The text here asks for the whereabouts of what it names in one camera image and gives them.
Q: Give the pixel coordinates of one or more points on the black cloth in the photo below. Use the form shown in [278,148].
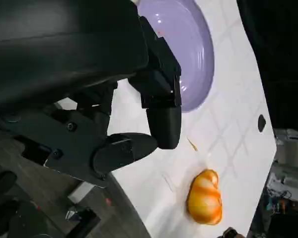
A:
[283,62]

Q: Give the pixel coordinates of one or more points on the black table grommet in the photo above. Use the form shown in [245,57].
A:
[261,122]

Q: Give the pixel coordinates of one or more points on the lilac plate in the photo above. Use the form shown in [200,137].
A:
[193,49]

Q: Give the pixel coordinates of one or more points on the grey equipment box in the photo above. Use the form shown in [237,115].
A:
[291,151]

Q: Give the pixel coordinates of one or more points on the twisted orange toy bread roll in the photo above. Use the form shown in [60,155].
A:
[204,198]

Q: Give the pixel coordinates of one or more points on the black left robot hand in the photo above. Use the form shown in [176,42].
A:
[64,62]

